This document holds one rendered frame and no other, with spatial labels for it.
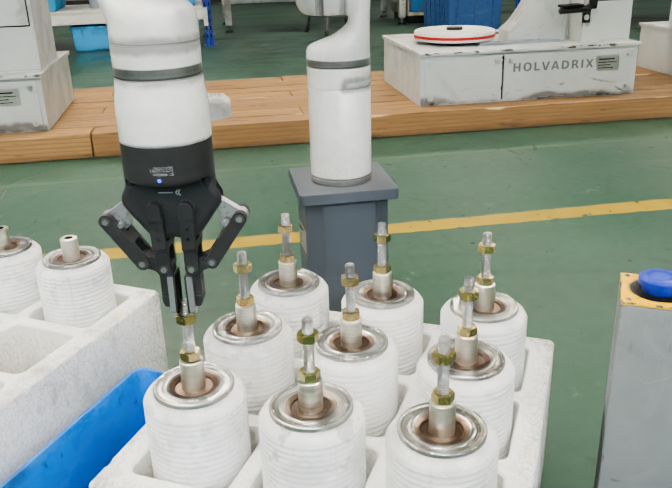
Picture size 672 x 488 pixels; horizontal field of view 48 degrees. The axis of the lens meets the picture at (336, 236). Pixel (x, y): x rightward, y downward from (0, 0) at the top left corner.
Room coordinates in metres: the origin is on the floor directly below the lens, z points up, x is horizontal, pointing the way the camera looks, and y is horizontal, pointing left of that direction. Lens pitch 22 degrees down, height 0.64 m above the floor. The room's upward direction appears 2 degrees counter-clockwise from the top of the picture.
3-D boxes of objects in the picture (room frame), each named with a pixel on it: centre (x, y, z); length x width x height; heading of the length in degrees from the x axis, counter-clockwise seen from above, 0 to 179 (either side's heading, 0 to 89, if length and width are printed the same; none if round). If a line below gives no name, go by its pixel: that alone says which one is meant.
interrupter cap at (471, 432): (0.53, -0.08, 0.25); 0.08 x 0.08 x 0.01
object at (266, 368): (0.72, 0.10, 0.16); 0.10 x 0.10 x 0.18
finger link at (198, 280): (0.61, 0.12, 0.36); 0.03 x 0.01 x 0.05; 89
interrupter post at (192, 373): (0.61, 0.14, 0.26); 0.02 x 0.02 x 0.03
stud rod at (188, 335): (0.61, 0.14, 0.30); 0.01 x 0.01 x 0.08
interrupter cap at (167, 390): (0.61, 0.14, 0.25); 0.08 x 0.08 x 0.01
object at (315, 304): (0.83, 0.06, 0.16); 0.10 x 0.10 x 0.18
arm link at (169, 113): (0.63, 0.14, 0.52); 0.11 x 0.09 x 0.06; 179
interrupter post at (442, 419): (0.53, -0.08, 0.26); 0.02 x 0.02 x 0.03
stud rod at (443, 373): (0.53, -0.08, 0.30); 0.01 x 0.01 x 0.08
